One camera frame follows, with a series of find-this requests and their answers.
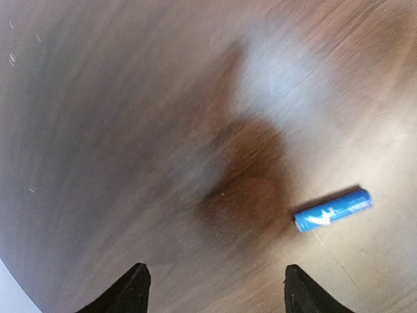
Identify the blue AAA battery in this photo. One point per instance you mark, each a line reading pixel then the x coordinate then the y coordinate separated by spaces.
pixel 333 210

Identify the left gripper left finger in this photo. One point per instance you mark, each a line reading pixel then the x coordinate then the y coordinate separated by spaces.
pixel 130 293

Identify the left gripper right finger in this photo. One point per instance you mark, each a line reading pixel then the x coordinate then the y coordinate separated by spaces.
pixel 302 294

